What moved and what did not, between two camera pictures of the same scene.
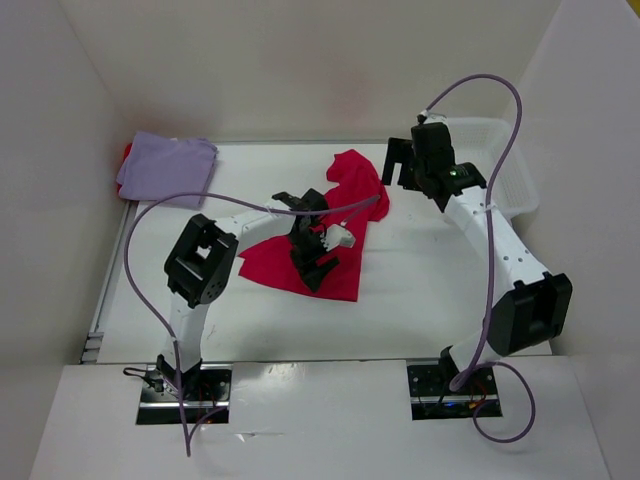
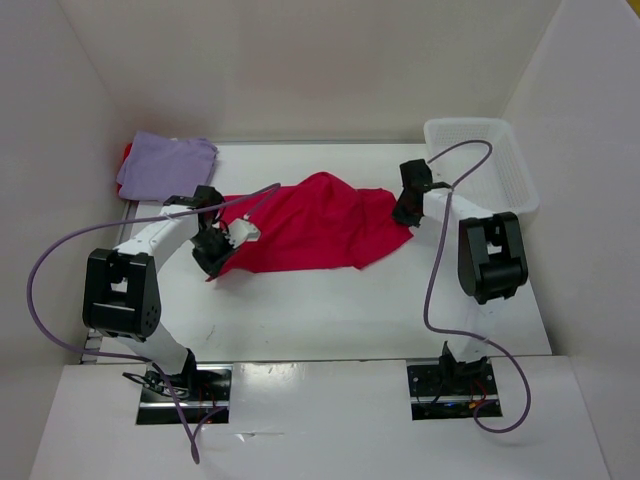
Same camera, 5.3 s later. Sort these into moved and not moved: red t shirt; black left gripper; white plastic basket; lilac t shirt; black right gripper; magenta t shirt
Moved: black right gripper; magenta t shirt; black left gripper
Not moved: red t shirt; white plastic basket; lilac t shirt
